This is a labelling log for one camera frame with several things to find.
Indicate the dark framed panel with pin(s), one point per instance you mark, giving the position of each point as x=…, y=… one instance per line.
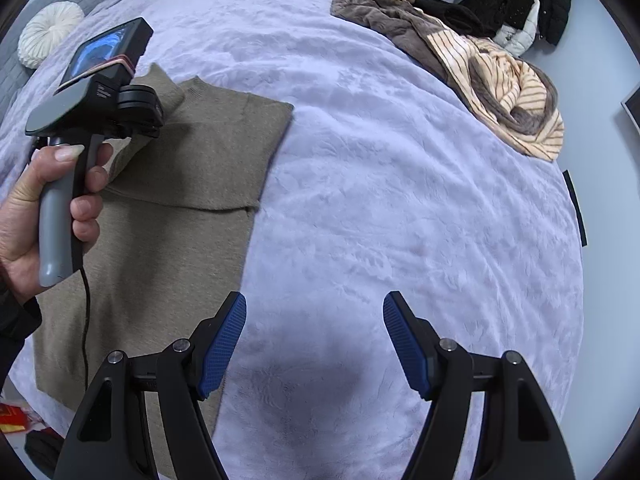
x=632, y=107

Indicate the black bag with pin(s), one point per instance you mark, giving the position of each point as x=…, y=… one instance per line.
x=42, y=447

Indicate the white round pillow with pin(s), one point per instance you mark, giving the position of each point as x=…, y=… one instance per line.
x=47, y=32

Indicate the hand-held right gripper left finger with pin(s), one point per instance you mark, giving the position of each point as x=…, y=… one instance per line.
x=222, y=345

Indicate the white textured blanket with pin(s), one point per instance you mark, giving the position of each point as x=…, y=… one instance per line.
x=375, y=210

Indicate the white puffer jacket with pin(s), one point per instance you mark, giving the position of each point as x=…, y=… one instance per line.
x=515, y=40

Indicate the person's left hand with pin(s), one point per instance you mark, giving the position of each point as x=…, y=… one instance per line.
x=22, y=220

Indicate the black garment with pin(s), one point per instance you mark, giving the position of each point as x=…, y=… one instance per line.
x=440, y=7

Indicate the olive knit sweater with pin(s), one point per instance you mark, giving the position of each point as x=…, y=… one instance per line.
x=200, y=160

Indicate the person's left forearm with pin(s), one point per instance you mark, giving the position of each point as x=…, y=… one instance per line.
x=15, y=330

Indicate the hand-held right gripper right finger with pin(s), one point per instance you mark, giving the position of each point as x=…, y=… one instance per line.
x=407, y=345

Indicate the black jacket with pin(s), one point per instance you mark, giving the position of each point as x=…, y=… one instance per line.
x=555, y=0

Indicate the brown cream striped fleece garment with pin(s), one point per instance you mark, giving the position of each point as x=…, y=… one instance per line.
x=500, y=85

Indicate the red packets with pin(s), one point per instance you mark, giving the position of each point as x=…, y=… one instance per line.
x=12, y=417

